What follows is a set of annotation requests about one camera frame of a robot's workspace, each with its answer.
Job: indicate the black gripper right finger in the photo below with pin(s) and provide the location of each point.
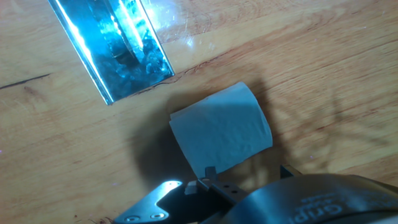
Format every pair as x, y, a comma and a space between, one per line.
287, 171

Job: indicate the white toilet paper roll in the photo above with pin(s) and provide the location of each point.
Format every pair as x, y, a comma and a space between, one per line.
220, 130

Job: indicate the shiny metal toilet paper holder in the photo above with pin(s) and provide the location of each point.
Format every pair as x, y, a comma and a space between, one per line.
102, 53

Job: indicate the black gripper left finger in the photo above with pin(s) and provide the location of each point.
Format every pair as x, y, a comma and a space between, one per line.
186, 205

